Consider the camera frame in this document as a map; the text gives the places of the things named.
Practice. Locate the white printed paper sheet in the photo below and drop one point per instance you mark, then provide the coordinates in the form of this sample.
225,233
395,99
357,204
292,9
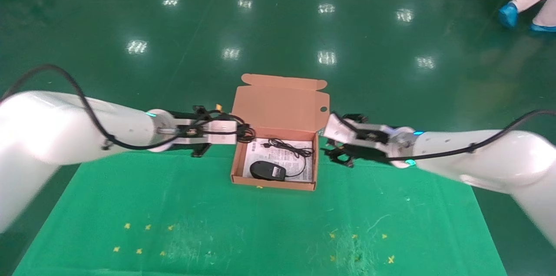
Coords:
256,152

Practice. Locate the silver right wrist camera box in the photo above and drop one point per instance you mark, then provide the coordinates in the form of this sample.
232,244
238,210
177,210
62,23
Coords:
341,130

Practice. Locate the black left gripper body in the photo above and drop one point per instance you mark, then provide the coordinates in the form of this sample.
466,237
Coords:
191,130

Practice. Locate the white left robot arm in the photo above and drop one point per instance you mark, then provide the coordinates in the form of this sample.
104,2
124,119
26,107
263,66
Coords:
56,128

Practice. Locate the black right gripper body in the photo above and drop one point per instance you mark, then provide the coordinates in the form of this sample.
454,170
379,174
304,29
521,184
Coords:
369,145

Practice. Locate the blue shoe cover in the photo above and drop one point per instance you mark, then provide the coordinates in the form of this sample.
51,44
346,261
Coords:
543,28
508,15

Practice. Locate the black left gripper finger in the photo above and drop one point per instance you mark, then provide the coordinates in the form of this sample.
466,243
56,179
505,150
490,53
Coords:
202,112
200,149

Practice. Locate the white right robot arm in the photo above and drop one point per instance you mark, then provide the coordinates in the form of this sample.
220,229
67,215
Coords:
491,158

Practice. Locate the orange cardboard box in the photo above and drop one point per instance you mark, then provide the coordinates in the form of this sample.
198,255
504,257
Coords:
280,106

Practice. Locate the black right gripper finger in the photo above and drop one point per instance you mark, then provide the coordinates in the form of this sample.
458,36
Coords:
356,118
341,156

